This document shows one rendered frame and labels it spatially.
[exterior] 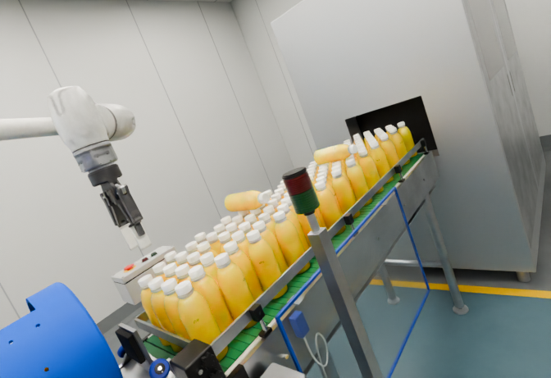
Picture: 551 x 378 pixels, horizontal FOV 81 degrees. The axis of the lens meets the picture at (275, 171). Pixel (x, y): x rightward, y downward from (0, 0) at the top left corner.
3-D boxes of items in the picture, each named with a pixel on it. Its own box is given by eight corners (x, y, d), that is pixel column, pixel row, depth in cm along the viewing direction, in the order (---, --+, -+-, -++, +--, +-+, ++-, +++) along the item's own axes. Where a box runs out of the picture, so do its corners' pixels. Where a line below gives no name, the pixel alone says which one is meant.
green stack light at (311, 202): (290, 215, 79) (283, 197, 78) (305, 203, 83) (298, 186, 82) (311, 213, 74) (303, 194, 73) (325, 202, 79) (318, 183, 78)
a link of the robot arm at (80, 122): (97, 140, 76) (125, 136, 89) (66, 77, 74) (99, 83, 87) (58, 157, 77) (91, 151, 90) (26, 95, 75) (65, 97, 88)
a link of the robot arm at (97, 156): (78, 148, 76) (89, 172, 76) (115, 138, 82) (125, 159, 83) (67, 157, 82) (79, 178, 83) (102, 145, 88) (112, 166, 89)
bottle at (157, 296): (199, 340, 89) (172, 282, 86) (175, 357, 86) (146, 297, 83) (193, 330, 96) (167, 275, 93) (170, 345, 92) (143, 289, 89)
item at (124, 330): (134, 369, 83) (112, 329, 81) (142, 362, 85) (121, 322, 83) (150, 380, 76) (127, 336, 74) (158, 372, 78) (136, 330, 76)
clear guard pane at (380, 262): (343, 471, 86) (278, 317, 79) (427, 289, 141) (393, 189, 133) (344, 471, 86) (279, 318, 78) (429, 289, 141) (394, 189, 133)
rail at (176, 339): (138, 327, 100) (134, 319, 99) (140, 325, 100) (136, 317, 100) (209, 360, 72) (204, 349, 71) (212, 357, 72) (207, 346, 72)
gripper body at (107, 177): (81, 175, 83) (97, 207, 85) (92, 170, 77) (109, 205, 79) (110, 166, 88) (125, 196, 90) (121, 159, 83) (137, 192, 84)
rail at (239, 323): (212, 357, 72) (207, 346, 72) (423, 143, 184) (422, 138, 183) (214, 358, 72) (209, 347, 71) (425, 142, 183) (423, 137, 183)
